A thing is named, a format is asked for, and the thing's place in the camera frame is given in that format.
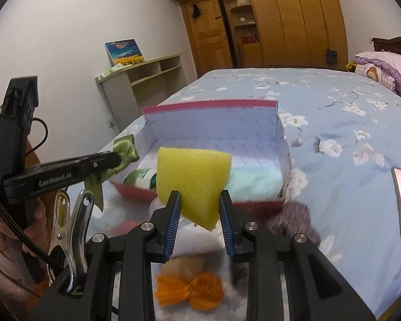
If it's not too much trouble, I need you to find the green and white packet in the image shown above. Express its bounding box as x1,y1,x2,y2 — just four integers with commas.
98,65,124,81

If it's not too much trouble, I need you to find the person's left forearm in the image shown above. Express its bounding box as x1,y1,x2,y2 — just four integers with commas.
0,251,42,315

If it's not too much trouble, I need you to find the wooden door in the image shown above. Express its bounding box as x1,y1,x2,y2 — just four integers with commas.
181,0,234,78

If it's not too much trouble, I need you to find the purple knit sock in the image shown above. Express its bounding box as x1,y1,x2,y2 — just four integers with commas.
265,202,321,244

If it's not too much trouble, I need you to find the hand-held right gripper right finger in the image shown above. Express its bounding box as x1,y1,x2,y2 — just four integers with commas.
219,190,376,321

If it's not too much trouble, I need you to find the yellow sponge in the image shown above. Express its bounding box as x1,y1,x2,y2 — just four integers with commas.
156,147,233,232

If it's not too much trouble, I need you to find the wooden wardrobe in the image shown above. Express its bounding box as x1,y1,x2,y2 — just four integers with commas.
161,0,350,71

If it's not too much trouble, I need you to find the dark wooden headboard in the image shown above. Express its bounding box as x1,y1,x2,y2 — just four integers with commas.
372,36,401,61

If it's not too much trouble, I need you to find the pink ruffled pillow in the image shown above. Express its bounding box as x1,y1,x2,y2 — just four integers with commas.
352,51,401,101

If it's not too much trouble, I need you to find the green ribbon bow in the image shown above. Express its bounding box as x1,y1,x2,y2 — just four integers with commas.
83,135,140,212

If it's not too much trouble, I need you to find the beige shelf unit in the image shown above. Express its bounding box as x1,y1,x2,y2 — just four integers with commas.
94,53,188,131

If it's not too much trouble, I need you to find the bed with floral sheet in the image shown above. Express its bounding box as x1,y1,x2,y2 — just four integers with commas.
67,68,401,321

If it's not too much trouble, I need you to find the green and white tape roll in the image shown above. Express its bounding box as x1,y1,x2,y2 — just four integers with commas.
123,168,158,193

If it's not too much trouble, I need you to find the person's left hand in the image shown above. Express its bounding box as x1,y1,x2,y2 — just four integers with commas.
0,201,49,258

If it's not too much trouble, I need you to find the metal spring clip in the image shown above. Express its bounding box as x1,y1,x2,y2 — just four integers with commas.
48,189,96,296

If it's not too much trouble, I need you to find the blue and yellow painting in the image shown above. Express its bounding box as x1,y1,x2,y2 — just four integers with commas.
105,39,145,67

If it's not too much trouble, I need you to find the black braided cable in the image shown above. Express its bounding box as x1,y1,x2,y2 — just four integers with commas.
0,177,65,271

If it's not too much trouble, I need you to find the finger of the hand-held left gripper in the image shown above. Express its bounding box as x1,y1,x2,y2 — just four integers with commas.
74,151,121,178

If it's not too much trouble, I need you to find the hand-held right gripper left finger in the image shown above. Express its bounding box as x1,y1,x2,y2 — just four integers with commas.
27,190,182,321

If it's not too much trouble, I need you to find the orange mesh pouch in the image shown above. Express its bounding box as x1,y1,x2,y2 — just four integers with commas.
155,256,225,311

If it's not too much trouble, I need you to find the light blue face mask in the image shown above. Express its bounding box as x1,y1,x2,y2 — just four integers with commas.
227,165,284,203

